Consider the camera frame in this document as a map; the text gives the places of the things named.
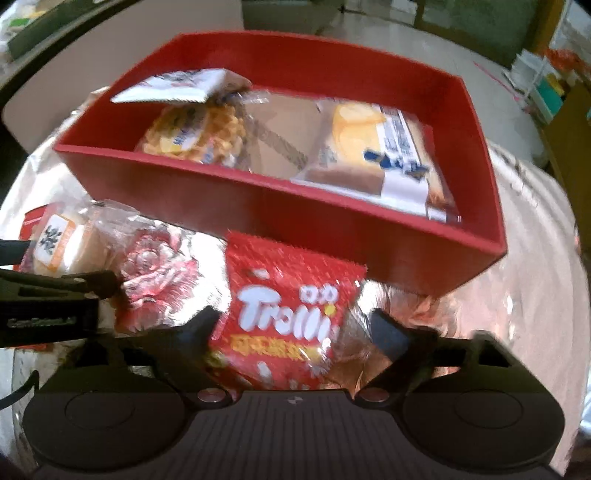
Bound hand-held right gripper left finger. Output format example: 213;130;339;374
69;305;236;409

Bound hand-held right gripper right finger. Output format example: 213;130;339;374
353;308;550;409

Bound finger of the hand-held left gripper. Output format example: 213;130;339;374
0;268;118;302
0;237;35;268

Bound clear steamed cake packet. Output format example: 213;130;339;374
18;200;139;278

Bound red gummy candy packet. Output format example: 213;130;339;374
207;231;368;395

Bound red cardboard box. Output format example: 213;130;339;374
53;31;509;298

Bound clear waffle packet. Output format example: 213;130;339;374
134;95;271;174

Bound white sliced bread packet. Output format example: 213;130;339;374
290;99;462;224

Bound silver floral tablecloth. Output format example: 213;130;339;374
0;88;583;480

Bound grey coffee table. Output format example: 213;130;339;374
0;0;245;139

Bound dark green box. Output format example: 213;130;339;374
7;0;116;58

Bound wooden cabinet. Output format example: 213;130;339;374
538;78;591;217

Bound teal storage box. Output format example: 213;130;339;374
536;74;566;123

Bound white container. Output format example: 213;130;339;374
508;48;550;100

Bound frosted glass sliding door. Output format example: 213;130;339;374
413;0;541;65

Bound orange red plastic bag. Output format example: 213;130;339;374
545;46;587;70

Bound black cable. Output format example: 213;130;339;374
0;374;38;411

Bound white wire rack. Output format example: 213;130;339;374
549;0;591;88

